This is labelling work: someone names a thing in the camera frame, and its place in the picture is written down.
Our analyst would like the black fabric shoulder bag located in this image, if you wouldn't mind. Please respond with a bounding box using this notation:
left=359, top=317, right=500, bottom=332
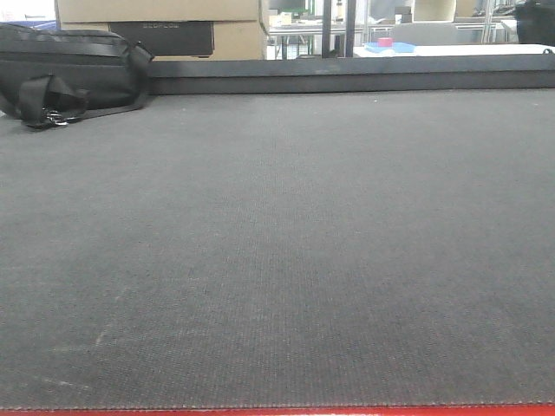
left=1, top=23, right=153, bottom=129

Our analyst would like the dark grey conveyor belt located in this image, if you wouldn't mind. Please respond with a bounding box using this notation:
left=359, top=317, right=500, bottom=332
left=1, top=89, right=554, bottom=409

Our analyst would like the red block on tray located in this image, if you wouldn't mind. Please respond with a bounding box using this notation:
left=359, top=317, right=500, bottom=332
left=377, top=37, right=394, bottom=48

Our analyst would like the white background table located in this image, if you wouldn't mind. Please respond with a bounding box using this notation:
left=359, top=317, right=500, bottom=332
left=354, top=43, right=554, bottom=57

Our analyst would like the light blue flat tray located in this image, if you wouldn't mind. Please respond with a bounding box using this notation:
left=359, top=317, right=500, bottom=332
left=363, top=42, right=416, bottom=55

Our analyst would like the cardboard box with black label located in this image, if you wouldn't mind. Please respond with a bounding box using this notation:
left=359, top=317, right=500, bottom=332
left=55, top=0, right=269, bottom=61

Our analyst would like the black vertical post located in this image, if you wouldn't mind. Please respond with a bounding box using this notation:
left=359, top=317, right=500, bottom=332
left=321, top=0, right=357, bottom=59

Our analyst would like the black conveyor side rail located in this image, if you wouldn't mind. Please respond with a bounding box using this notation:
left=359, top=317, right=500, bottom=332
left=148, top=51, right=554, bottom=95

